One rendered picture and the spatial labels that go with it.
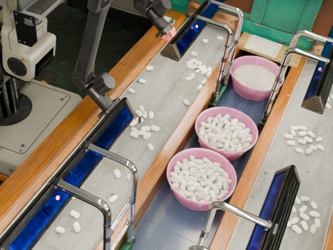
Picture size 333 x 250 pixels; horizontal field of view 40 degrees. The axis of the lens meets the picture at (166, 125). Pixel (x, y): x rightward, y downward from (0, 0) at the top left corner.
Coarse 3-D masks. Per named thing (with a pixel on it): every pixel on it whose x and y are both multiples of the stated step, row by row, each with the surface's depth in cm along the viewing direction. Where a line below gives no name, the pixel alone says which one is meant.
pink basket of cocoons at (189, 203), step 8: (184, 152) 179; (192, 152) 181; (200, 152) 181; (216, 152) 180; (176, 160) 178; (224, 160) 178; (168, 168) 172; (224, 168) 179; (232, 168) 175; (168, 176) 170; (232, 176) 174; (232, 184) 172; (176, 192) 164; (184, 200) 166; (192, 200) 162; (192, 208) 170; (200, 208) 168
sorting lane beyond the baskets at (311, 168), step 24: (312, 72) 229; (288, 120) 202; (312, 120) 204; (312, 144) 193; (264, 168) 180; (312, 168) 183; (264, 192) 172; (312, 192) 174; (312, 216) 166; (240, 240) 156; (288, 240) 158; (312, 240) 159
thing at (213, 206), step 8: (208, 208) 123; (216, 208) 121; (224, 208) 119; (232, 208) 119; (240, 208) 119; (208, 216) 124; (240, 216) 118; (248, 216) 118; (256, 216) 118; (208, 224) 127; (256, 224) 117; (264, 224) 117; (272, 224) 116; (208, 232) 130; (200, 240) 129; (192, 248) 111; (200, 248) 110
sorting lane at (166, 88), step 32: (224, 32) 246; (160, 64) 221; (128, 96) 202; (160, 96) 204; (192, 96) 207; (128, 128) 188; (160, 128) 190; (96, 192) 164; (128, 192) 165; (64, 224) 154; (96, 224) 155
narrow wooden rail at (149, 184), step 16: (240, 32) 243; (208, 80) 212; (208, 96) 204; (192, 112) 195; (176, 128) 187; (192, 128) 194; (176, 144) 181; (160, 160) 175; (144, 176) 168; (160, 176) 170; (144, 192) 163; (144, 208) 165; (112, 240) 148
